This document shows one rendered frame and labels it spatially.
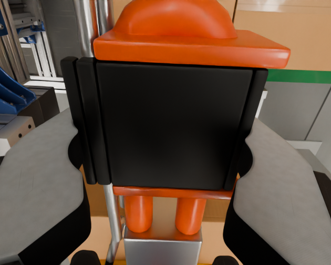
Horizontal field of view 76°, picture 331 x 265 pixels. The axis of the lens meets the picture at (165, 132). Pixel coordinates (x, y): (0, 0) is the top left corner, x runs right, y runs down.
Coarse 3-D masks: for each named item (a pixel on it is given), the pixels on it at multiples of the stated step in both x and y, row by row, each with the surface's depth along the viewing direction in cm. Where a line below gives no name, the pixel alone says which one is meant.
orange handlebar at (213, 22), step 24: (144, 0) 8; (168, 0) 8; (192, 0) 8; (120, 24) 9; (144, 24) 9; (168, 24) 9; (192, 24) 9; (216, 24) 9; (144, 216) 16; (192, 216) 15
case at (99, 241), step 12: (84, 180) 45; (96, 192) 42; (96, 204) 40; (216, 204) 42; (228, 204) 42; (96, 216) 38; (204, 216) 39; (216, 216) 39; (96, 228) 40; (108, 228) 40; (204, 228) 39; (216, 228) 39; (96, 240) 42; (108, 240) 42; (204, 240) 41; (216, 240) 41; (96, 252) 45; (120, 252) 44; (204, 252) 44; (216, 252) 44; (228, 252) 44; (240, 264) 46
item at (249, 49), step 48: (96, 48) 8; (144, 48) 8; (192, 48) 8; (240, 48) 8; (288, 48) 8; (144, 96) 9; (192, 96) 9; (240, 96) 9; (144, 144) 10; (192, 144) 10; (240, 144) 10; (144, 192) 12; (192, 192) 12
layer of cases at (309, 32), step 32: (128, 0) 66; (224, 0) 66; (256, 0) 66; (288, 0) 65; (320, 0) 65; (256, 32) 70; (288, 32) 70; (320, 32) 70; (288, 64) 76; (320, 64) 76
